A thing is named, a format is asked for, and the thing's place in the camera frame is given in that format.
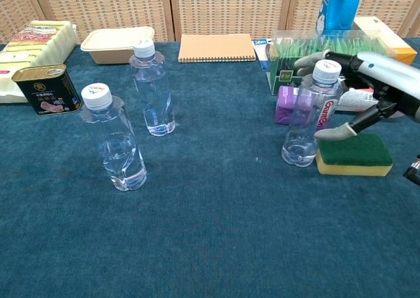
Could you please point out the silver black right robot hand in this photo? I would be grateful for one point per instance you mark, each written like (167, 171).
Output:
(390, 71)

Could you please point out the clear water bottle white cap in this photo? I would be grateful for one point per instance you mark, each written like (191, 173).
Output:
(152, 91)
(113, 140)
(308, 127)

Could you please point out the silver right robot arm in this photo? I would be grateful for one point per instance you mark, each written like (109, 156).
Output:
(415, 171)

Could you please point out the white and orange carton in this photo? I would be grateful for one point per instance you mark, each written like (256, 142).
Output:
(390, 38)

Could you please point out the red white tube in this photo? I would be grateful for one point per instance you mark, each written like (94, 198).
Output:
(356, 99)

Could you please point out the blue pump dispenser bottle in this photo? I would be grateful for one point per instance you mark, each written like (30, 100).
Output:
(343, 6)

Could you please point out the green yellow scouring sponge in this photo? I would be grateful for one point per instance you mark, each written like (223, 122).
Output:
(356, 153)

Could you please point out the clear box of green sachets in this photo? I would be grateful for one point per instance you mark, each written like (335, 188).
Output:
(285, 58)

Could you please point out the small purple box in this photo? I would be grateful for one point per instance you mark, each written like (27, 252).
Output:
(285, 106)

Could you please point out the binder clip blister pack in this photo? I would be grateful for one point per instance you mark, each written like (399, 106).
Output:
(260, 52)

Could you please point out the woven rattan folding screen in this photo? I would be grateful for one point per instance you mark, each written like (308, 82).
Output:
(229, 6)

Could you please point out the brown spiral notebook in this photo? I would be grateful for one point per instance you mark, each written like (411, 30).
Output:
(216, 47)

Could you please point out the blue felt table cover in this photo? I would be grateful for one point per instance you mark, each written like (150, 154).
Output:
(210, 229)

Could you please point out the beige lidded food container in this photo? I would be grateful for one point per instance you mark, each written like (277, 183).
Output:
(115, 45)

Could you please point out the black luncheon meat can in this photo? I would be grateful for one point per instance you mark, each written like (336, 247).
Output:
(49, 94)

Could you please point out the yellow sponge multipack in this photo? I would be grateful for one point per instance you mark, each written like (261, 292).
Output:
(36, 45)

